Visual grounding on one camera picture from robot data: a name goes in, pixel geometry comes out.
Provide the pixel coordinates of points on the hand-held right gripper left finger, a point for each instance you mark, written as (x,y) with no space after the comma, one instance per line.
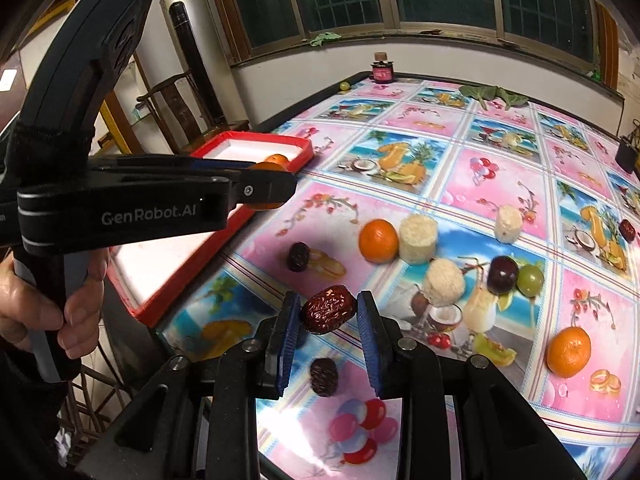
(285,345)

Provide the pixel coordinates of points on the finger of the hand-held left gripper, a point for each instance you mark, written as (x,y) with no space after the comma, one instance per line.
(265,190)
(220,163)

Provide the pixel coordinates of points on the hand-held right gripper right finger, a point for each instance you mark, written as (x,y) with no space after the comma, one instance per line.
(371,345)

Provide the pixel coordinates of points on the orange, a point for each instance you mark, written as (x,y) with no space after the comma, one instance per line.
(265,205)
(276,158)
(378,241)
(568,352)

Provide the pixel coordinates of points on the red tray with white inside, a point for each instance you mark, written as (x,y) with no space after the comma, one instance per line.
(240,147)

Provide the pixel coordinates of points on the dark red date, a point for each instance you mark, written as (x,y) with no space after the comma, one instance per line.
(298,256)
(627,230)
(323,376)

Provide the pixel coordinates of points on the white fluffy ball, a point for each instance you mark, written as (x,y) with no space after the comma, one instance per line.
(442,282)

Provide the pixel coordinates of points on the dark purple plum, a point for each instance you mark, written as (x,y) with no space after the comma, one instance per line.
(502,275)

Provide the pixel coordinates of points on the white fluffy cylinder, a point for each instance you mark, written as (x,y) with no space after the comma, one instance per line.
(419,238)
(508,223)

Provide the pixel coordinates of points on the person's left forearm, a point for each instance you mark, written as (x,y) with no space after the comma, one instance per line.
(25,410)

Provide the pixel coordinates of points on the person's left hand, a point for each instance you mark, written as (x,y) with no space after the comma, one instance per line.
(30,305)

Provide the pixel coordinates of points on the wooden chair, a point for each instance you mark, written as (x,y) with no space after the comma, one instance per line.
(170,100)

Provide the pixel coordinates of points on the tower air conditioner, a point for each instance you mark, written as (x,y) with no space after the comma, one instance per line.
(192,55)

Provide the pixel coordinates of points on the white ceiling light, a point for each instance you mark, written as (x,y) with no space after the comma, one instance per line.
(7,79)

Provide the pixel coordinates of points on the green cloth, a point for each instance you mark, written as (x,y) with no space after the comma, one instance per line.
(325,39)

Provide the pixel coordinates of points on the dark jar with pink label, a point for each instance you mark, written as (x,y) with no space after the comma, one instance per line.
(382,70)

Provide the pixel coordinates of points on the green grape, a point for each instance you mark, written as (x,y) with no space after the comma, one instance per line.
(531,281)

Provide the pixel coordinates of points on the printed tablecloth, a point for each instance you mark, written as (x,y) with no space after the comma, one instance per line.
(480,175)

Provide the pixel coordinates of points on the black bag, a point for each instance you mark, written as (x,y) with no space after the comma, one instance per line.
(627,152)

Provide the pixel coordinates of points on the gold framed wall shelf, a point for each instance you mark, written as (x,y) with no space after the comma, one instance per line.
(116,125)

